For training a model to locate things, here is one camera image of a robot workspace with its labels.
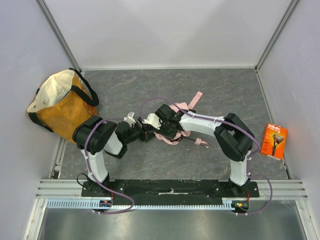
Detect pink and black folding umbrella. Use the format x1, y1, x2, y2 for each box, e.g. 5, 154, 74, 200
154, 91, 209, 149

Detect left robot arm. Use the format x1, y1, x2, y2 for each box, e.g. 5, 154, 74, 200
72, 115, 154, 186

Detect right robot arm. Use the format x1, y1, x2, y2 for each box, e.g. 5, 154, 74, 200
145, 104, 255, 187

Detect orange razor box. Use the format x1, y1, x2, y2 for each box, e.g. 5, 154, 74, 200
260, 123, 288, 161

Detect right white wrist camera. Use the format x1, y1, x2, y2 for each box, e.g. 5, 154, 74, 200
144, 113, 162, 130

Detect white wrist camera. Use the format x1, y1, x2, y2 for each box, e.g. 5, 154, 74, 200
123, 111, 136, 127
144, 113, 162, 130

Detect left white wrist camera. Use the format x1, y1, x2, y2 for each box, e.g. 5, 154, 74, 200
123, 111, 136, 127

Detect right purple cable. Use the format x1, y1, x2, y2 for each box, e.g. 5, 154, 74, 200
139, 96, 273, 216

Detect purple cable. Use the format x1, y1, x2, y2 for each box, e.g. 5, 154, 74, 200
83, 117, 136, 216
139, 96, 273, 216

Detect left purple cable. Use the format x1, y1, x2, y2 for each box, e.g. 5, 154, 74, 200
83, 117, 136, 216

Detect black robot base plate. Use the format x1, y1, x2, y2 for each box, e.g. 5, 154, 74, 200
81, 179, 260, 205

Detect yellow tote bag black handles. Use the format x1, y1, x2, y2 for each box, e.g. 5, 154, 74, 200
26, 68, 100, 143

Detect light blue cable duct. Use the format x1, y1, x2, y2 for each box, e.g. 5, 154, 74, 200
46, 199, 235, 211

